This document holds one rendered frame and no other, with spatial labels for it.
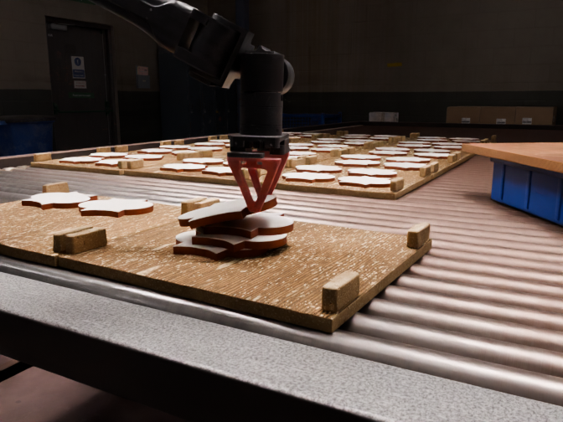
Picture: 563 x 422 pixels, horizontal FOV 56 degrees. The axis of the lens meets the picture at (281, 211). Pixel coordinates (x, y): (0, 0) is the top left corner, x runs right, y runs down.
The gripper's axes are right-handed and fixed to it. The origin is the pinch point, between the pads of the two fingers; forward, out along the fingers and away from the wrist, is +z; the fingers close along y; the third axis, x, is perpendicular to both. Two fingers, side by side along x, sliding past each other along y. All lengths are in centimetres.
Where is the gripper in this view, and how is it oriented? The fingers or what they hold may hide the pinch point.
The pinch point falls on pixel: (259, 200)
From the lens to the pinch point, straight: 73.6
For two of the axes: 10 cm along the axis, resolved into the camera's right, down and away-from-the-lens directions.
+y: 1.3, -2.0, 9.7
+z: -0.3, 9.8, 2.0
